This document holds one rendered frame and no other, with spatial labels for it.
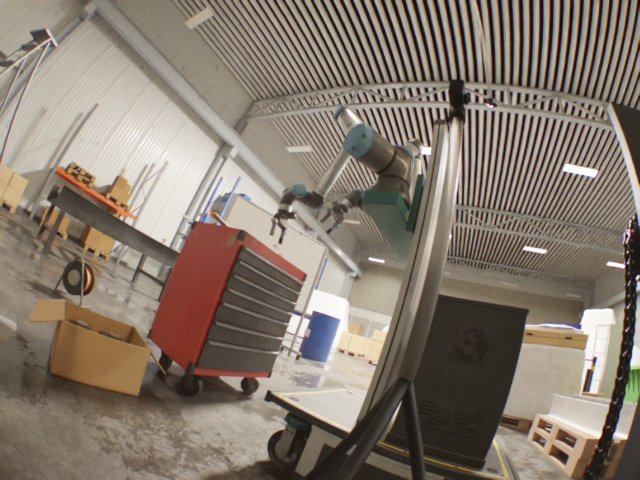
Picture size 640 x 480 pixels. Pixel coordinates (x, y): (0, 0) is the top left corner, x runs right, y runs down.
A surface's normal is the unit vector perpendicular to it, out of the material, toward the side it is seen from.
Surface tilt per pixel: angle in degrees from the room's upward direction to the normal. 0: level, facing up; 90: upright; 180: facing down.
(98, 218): 90
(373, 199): 90
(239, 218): 90
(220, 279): 90
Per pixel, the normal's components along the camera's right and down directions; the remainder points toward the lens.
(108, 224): 0.87, 0.17
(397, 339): -0.47, -0.42
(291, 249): 0.61, -0.04
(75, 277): 0.24, -0.22
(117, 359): 0.76, 0.07
